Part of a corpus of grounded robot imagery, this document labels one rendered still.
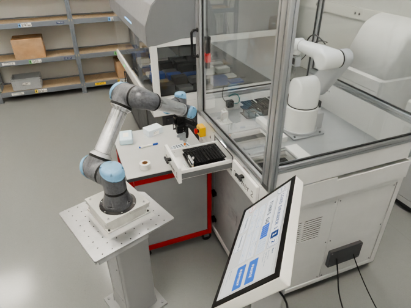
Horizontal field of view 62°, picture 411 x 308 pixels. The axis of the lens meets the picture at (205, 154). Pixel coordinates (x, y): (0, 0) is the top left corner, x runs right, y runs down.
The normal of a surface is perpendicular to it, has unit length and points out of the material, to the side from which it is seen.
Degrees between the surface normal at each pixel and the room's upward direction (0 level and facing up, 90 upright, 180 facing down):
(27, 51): 90
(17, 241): 0
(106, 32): 90
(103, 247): 0
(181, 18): 90
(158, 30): 90
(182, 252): 0
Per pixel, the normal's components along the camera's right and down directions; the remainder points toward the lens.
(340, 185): 0.36, 0.49
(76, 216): 0.00, -0.85
